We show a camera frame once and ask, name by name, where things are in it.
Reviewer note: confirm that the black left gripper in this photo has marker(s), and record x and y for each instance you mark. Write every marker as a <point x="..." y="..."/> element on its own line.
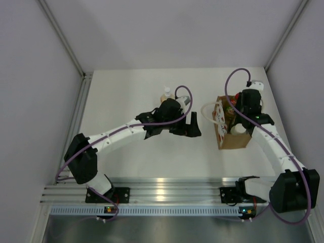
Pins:
<point x="191" y="130"/>

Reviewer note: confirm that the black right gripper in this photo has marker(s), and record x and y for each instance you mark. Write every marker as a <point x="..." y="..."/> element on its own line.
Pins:
<point x="240" y="100"/>

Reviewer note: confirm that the cream pump soap bottle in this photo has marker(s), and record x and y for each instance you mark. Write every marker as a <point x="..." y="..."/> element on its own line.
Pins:
<point x="166" y="95"/>

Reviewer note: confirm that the burlap canvas bag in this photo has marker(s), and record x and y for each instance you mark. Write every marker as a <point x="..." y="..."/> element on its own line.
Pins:
<point x="225" y="139"/>

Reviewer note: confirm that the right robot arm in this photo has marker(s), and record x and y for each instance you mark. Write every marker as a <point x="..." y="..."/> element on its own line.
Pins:
<point x="295" y="187"/>

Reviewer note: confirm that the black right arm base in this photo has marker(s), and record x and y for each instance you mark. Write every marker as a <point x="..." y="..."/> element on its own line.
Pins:
<point x="229" y="196"/>

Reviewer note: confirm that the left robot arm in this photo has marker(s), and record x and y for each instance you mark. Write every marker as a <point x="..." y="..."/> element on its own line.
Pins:
<point x="83" y="153"/>

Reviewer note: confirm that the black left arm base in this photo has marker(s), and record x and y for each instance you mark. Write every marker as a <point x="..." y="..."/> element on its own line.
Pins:
<point x="121" y="195"/>

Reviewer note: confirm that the yellow dish soap bottle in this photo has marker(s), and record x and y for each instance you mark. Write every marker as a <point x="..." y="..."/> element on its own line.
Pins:
<point x="231" y="99"/>

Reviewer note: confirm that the green dish soap bottle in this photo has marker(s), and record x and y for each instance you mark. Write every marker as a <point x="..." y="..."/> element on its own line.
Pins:
<point x="230" y="114"/>

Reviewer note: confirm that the white capped bottle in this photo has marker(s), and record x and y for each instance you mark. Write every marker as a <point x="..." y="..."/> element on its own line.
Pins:
<point x="238" y="129"/>

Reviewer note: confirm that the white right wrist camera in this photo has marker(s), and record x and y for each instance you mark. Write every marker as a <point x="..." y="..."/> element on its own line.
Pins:
<point x="255" y="85"/>

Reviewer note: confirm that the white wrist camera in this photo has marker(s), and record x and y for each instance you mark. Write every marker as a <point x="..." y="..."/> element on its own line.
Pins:
<point x="255" y="85"/>
<point x="184" y="101"/>

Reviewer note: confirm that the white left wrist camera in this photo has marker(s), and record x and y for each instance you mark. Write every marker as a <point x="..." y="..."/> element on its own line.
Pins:
<point x="184" y="101"/>

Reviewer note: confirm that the aluminium mounting rail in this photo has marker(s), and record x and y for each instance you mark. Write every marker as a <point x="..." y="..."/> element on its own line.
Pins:
<point x="147" y="190"/>

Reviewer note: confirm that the right aluminium frame post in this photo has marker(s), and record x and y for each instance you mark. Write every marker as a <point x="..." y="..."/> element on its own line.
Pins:
<point x="289" y="27"/>

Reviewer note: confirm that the aluminium frame post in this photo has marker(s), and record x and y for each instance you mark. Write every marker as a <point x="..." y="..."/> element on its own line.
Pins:
<point x="60" y="34"/>
<point x="289" y="27"/>

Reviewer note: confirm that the grey slotted cable duct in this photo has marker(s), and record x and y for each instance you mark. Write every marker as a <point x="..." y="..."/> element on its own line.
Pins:
<point x="226" y="211"/>

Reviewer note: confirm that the left aluminium frame post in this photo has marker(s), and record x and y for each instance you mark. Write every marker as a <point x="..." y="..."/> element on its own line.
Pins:
<point x="60" y="34"/>

